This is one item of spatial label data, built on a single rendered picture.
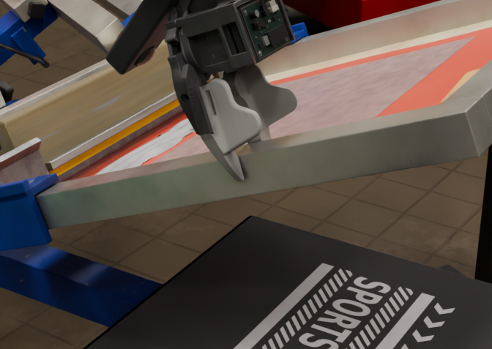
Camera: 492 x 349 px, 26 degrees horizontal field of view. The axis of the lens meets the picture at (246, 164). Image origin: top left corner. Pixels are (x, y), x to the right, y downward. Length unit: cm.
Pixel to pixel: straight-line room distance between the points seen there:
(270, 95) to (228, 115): 6
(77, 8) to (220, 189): 102
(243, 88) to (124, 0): 104
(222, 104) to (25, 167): 38
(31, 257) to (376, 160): 84
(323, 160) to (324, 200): 284
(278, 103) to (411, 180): 296
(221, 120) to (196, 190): 9
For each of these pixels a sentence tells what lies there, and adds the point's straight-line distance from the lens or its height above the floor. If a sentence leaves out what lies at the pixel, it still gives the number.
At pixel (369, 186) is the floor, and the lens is 384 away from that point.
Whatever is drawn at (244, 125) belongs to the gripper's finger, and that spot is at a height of 137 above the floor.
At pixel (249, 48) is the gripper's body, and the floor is 144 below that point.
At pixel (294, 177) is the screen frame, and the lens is 91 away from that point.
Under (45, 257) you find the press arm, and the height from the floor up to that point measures 92.
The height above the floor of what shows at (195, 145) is 121.
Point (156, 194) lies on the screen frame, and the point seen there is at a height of 127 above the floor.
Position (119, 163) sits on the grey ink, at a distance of 128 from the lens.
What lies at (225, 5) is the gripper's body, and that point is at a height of 147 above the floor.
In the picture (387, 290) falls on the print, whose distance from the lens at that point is 146.
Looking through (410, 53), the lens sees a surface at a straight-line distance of 134.
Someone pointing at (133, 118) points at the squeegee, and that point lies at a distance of 137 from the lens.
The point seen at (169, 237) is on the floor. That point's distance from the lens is 350.
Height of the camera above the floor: 173
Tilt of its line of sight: 26 degrees down
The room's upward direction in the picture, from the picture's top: straight up
